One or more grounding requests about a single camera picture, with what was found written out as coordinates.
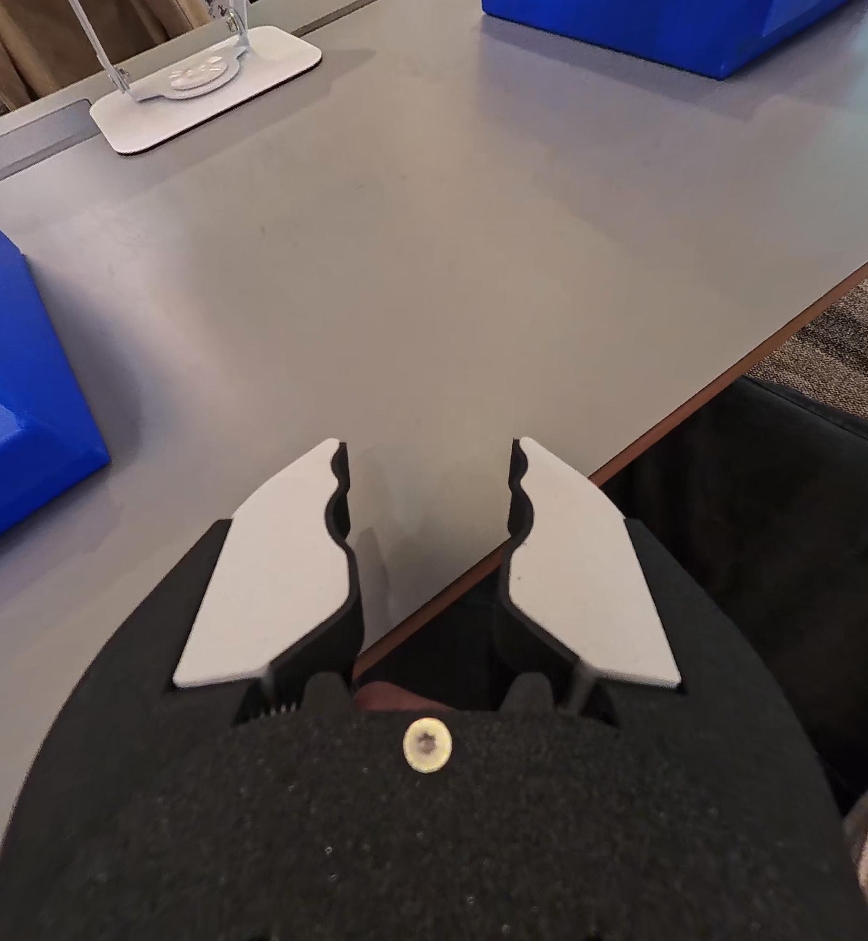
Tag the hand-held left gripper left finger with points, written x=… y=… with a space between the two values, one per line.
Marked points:
x=257 y=573

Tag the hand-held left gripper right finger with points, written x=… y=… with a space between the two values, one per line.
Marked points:
x=588 y=581

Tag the blue plastic bin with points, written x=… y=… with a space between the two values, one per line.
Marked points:
x=15 y=382
x=662 y=29

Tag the white stand base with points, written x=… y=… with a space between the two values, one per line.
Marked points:
x=206 y=95

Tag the beige coat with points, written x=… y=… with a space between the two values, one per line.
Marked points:
x=44 y=37

